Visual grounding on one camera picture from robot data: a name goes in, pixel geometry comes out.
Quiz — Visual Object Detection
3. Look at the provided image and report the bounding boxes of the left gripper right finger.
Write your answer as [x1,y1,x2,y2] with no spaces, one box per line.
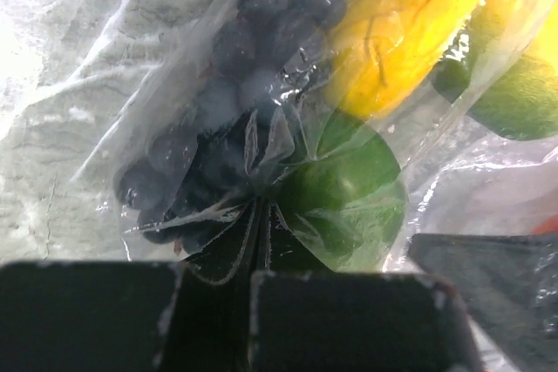
[250,200,485,372]

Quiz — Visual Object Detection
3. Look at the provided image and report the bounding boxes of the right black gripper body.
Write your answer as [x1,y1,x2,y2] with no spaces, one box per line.
[407,233,557,371]

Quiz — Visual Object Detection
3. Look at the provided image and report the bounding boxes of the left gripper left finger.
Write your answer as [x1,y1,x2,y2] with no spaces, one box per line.
[0,197,262,372]

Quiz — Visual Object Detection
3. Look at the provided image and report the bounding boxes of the dark fake grapes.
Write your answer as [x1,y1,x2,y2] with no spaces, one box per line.
[113,0,348,254]

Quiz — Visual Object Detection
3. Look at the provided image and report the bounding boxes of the clear zip top bag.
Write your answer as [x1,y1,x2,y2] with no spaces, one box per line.
[75,0,557,271]

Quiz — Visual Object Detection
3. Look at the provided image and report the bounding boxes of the yellow green fake mango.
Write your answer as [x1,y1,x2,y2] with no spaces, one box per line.
[430,0,557,141]

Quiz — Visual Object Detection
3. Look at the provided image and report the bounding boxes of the yellow fake banana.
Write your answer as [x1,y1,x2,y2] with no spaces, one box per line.
[323,0,480,120]

